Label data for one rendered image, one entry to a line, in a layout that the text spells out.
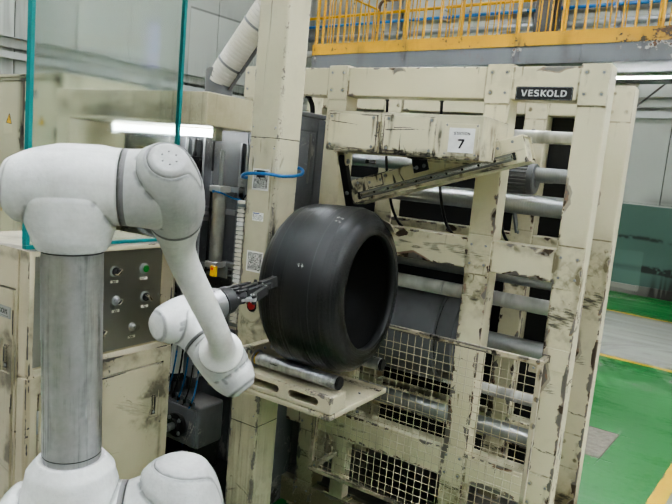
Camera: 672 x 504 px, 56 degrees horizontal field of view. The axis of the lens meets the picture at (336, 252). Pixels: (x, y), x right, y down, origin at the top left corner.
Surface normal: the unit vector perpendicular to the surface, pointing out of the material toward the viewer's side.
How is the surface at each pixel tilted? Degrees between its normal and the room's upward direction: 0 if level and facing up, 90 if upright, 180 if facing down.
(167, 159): 54
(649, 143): 90
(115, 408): 90
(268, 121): 90
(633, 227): 90
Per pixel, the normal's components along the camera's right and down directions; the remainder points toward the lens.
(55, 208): 0.11, 0.25
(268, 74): -0.55, 0.06
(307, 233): -0.30, -0.63
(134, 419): 0.83, 0.14
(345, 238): 0.39, -0.43
